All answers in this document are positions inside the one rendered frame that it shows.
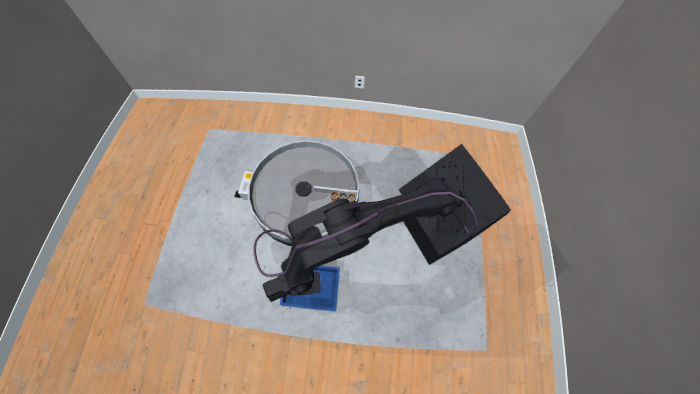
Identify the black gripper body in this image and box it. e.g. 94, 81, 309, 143
290, 272, 321, 295

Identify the blue open crate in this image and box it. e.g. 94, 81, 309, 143
280, 266, 340, 311

